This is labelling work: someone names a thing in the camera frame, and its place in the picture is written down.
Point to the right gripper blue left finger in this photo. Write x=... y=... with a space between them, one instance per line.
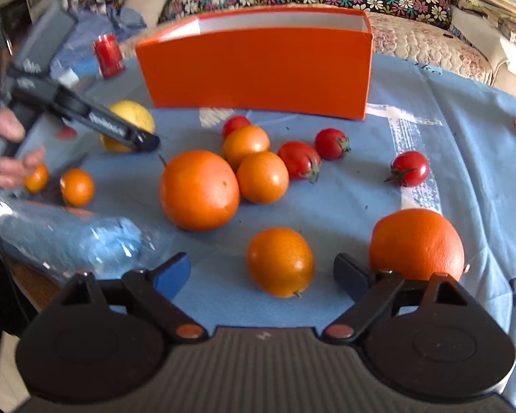
x=151 y=293

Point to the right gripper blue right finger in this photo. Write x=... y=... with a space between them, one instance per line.
x=372 y=295

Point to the yellow pear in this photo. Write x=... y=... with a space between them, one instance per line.
x=133 y=113

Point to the large orange right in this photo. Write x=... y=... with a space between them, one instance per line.
x=416 y=243

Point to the large orange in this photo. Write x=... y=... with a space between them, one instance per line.
x=416 y=243
x=199 y=191

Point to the kumquat far left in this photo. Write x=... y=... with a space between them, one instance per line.
x=38 y=180

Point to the red soda can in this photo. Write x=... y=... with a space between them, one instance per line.
x=109 y=56

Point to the kumquat near front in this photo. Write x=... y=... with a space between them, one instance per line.
x=280 y=262

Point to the kumquat beside pear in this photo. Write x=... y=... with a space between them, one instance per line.
x=77 y=187

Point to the large orange left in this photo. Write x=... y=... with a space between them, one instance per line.
x=199 y=191

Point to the cherry tomato right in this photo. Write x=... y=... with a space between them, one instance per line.
x=409 y=169

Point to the cherry tomato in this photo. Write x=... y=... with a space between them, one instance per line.
x=409 y=169
x=332 y=144
x=234 y=123

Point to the blue star-print tablecloth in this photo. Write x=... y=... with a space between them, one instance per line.
x=264 y=355

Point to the cherry tomato middle low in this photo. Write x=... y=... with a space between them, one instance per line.
x=302 y=161

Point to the cherry tomato top middle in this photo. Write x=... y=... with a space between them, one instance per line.
x=332 y=144

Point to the kumquat lower cluster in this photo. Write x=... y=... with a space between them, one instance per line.
x=263 y=178

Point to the kumquat cluster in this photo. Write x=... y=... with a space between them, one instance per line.
x=263 y=178
x=243 y=142

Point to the kumquat upper left cluster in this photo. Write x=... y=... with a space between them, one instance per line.
x=243 y=142

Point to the cherry tomato far left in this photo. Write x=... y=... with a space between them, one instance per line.
x=234 y=123

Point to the orange cardboard box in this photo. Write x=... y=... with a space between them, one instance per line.
x=302 y=59

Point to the pink quilted sofa cover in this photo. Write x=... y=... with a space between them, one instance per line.
x=426 y=44

